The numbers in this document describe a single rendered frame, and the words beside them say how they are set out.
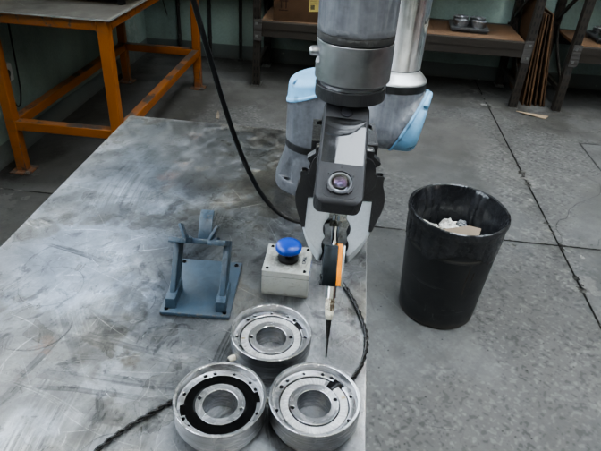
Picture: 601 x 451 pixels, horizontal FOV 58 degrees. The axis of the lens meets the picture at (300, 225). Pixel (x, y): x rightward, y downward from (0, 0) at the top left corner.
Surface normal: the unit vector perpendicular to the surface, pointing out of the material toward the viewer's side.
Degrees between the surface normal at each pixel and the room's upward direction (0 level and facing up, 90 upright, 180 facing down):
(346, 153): 30
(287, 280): 90
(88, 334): 0
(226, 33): 90
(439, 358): 0
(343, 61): 90
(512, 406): 0
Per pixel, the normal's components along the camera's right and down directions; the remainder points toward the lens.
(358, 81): 0.05, 0.56
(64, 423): 0.05, -0.84
